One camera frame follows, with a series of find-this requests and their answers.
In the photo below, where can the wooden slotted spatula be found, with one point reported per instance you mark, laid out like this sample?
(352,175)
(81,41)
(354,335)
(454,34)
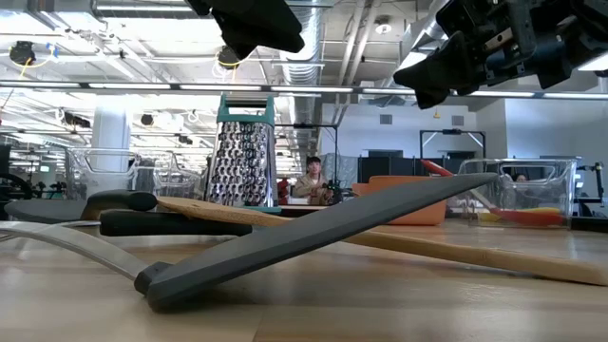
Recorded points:
(475,256)

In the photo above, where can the clear plastic bin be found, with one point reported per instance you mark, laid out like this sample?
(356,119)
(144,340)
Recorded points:
(114,171)
(532,190)

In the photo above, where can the teal metal box grater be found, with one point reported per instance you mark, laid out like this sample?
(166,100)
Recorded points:
(242,161)

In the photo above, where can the square black spatula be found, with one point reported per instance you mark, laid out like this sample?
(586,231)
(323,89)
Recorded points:
(309,233)

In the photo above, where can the black metal frame stand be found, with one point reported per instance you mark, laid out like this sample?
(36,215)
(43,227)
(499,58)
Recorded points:
(451,131)

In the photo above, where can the person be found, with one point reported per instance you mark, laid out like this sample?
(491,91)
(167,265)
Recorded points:
(520,177)
(311,185)

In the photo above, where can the round black spatula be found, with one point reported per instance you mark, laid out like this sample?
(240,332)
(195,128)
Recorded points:
(176,223)
(119,199)

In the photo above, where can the yellow plastic spoon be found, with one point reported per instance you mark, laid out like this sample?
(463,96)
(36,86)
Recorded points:
(546,210)

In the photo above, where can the red chair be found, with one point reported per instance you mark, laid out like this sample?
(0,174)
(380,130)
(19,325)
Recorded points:
(283,190)

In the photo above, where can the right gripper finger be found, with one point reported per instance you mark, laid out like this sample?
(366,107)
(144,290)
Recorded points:
(433,100)
(442,71)

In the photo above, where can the black ceiling camera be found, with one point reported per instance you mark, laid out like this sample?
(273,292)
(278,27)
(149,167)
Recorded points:
(22,52)
(229,61)

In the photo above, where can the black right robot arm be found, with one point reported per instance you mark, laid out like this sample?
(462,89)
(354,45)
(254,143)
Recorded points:
(594,28)

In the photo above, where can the small black robot arm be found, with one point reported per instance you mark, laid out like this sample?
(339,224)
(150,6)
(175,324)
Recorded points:
(335,190)

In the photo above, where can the orange plastic bin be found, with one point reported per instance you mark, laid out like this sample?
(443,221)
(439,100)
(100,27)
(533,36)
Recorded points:
(423,214)

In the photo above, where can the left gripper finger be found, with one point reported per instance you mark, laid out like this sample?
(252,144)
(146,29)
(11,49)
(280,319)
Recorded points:
(242,47)
(266,24)

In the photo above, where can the black cabinet row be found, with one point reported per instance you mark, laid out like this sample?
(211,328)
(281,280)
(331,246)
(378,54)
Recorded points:
(389,166)

